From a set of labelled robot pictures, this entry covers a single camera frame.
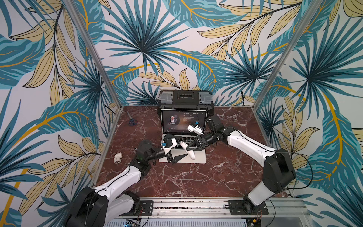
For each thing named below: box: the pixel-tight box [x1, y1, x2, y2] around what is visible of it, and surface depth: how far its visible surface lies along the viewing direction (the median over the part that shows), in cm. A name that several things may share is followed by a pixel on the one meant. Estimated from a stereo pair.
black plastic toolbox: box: [157, 90, 215, 118], surface depth 102 cm
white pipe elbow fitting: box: [113, 152, 123, 164], surface depth 90 cm
